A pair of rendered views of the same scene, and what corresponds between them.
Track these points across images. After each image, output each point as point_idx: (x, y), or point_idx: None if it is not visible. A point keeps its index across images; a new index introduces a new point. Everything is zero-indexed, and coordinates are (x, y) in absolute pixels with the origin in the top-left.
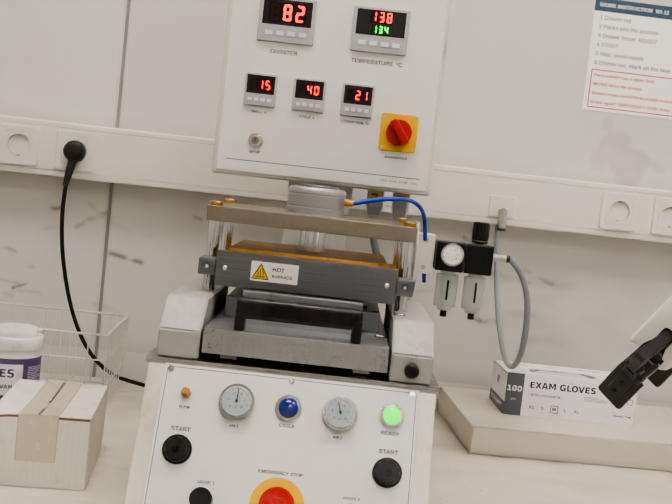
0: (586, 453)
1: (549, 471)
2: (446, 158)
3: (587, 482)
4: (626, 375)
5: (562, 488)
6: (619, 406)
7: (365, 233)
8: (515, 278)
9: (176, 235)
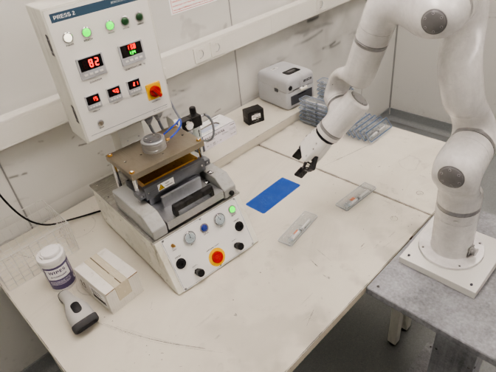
0: (235, 155)
1: (232, 170)
2: None
3: (246, 168)
4: (304, 170)
5: (245, 177)
6: (302, 177)
7: (187, 152)
8: (170, 95)
9: (35, 153)
